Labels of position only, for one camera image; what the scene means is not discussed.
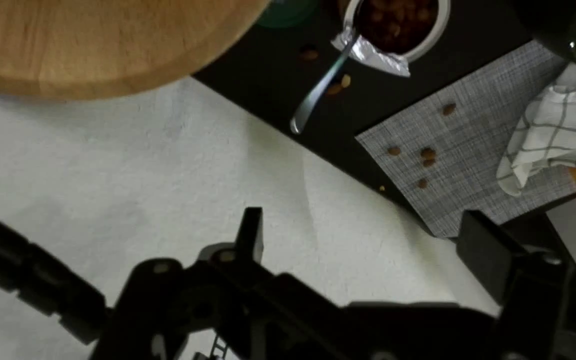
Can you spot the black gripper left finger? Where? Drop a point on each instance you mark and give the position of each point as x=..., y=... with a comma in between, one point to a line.
x=251, y=233

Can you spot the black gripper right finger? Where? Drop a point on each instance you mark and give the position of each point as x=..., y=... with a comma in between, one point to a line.
x=529, y=293

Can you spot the silver metal spoon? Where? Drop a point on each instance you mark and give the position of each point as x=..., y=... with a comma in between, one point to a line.
x=318, y=92

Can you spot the gray woven placemat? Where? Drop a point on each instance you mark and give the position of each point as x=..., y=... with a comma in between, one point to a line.
x=475, y=153

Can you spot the brown nut crumb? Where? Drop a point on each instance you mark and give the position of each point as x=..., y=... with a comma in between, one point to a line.
x=449, y=108
x=395, y=151
x=429, y=157
x=422, y=182
x=346, y=80

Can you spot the white checkered cloth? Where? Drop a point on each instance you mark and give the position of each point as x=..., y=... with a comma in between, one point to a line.
x=554, y=126

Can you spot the black table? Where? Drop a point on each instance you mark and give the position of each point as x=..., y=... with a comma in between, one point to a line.
x=281, y=67

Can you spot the wooden zebra pattern bowl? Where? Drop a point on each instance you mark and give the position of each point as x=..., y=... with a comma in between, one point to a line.
x=89, y=41

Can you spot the brown nuts pile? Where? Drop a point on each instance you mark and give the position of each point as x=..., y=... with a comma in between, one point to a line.
x=395, y=23

